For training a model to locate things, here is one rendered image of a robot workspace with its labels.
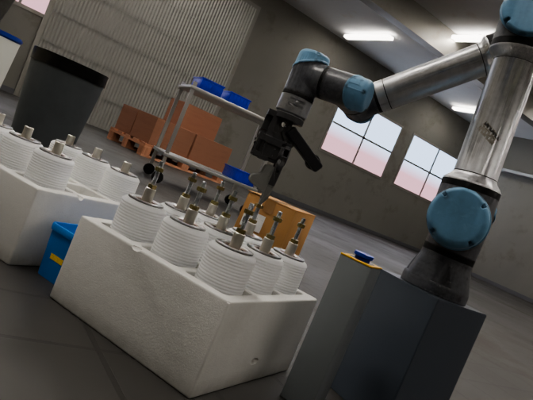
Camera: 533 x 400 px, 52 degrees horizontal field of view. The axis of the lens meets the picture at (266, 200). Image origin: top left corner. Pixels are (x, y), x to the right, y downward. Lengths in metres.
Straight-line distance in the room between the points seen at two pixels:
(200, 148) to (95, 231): 5.90
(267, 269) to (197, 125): 6.39
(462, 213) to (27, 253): 0.93
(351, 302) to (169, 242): 0.37
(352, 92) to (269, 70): 9.04
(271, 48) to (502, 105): 9.19
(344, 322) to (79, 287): 0.52
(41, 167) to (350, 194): 10.72
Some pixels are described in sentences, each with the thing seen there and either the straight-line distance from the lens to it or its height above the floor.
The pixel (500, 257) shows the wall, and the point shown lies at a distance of 13.03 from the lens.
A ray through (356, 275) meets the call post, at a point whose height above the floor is 0.29.
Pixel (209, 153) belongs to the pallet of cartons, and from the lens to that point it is 7.09.
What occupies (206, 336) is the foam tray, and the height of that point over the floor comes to 0.11.
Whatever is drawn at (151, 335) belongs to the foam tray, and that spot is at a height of 0.06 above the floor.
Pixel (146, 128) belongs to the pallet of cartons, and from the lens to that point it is 6.65.
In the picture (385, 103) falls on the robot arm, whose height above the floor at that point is 0.66.
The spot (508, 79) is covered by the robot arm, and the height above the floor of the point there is 0.75.
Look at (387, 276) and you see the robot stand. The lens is 1.27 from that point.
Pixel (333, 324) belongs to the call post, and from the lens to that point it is 1.10.
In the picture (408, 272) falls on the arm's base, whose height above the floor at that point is 0.32.
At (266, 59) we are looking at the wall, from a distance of 10.20.
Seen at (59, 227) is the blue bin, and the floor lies 0.12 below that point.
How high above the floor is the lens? 0.41
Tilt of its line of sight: 3 degrees down
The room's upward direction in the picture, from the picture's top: 23 degrees clockwise
